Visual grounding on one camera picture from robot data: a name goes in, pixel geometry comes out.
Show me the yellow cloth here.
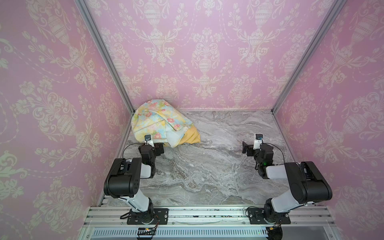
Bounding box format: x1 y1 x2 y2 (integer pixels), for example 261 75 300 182
179 126 201 145

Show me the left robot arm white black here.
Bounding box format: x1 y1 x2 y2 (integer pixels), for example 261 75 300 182
104 143 169 225

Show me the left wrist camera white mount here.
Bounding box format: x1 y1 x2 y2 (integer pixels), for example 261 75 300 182
145 134 155 147

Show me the aluminium rail frame front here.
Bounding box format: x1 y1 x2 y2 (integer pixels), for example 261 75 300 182
78 205 342 240

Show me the aluminium corner post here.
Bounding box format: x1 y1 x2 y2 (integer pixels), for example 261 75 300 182
75 0 135 115
271 0 347 117

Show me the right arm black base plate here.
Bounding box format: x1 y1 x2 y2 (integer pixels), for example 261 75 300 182
245 207 291 225

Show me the left aluminium corner post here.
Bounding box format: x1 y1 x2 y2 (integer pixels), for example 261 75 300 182
75 0 135 115

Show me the right aluminium corner post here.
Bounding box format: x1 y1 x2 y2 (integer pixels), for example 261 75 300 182
271 0 347 117

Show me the floral patterned cloth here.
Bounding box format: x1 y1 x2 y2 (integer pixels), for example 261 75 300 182
131 100 194 148

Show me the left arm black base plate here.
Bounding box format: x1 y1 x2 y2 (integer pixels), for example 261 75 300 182
127 208 169 225

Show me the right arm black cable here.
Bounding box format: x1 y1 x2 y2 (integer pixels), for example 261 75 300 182
265 142 286 165

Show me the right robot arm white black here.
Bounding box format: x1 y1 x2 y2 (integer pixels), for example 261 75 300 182
242 140 333 225

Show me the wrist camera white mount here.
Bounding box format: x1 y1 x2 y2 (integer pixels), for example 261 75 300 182
253 134 264 150
145 134 155 147

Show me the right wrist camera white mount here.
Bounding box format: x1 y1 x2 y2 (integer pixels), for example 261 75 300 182
253 134 264 150

